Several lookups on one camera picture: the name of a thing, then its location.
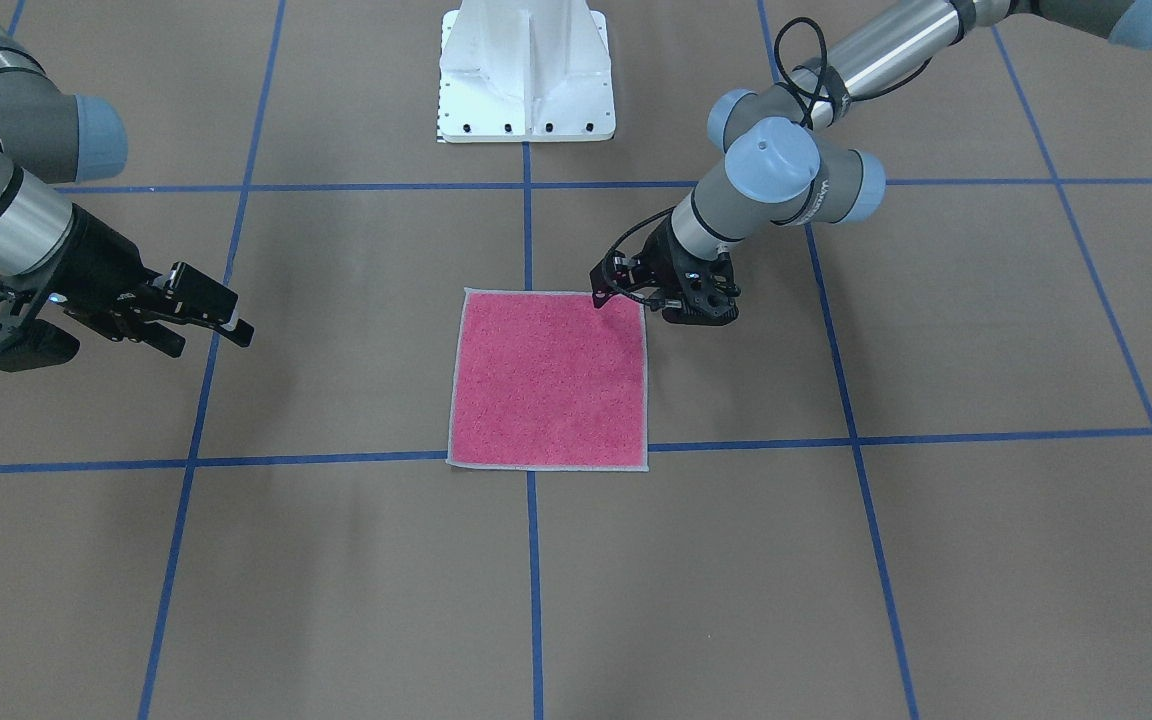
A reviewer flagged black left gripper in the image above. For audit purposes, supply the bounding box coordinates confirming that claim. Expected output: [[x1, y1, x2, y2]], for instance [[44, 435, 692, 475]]
[[590, 217, 712, 309]]

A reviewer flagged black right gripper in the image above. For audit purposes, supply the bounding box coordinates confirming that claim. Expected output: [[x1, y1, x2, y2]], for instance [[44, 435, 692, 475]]
[[50, 205, 253, 357]]

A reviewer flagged pink and grey towel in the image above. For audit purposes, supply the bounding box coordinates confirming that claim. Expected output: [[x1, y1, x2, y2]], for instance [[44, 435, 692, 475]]
[[447, 288, 647, 471]]

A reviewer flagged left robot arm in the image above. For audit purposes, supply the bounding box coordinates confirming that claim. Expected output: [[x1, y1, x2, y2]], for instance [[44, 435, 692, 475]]
[[590, 1, 1152, 325]]

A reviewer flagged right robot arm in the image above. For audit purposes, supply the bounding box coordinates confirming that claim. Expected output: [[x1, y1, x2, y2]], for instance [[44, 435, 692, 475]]
[[0, 26, 253, 372]]

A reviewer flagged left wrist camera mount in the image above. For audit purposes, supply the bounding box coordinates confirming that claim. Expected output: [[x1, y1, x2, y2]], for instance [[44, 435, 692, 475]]
[[660, 251, 741, 327]]

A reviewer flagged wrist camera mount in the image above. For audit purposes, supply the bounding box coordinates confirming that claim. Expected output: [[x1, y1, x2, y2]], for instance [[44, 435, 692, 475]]
[[0, 262, 81, 372], [660, 251, 741, 327]]

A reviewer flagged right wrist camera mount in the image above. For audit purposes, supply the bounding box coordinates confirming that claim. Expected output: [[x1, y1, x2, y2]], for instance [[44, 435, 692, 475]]
[[0, 262, 81, 372]]

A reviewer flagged white central pedestal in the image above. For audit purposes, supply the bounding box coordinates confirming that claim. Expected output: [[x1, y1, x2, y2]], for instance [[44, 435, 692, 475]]
[[435, 1, 617, 143]]

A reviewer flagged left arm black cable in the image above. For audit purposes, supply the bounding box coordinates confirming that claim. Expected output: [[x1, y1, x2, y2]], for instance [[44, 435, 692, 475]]
[[772, 16, 937, 126]]

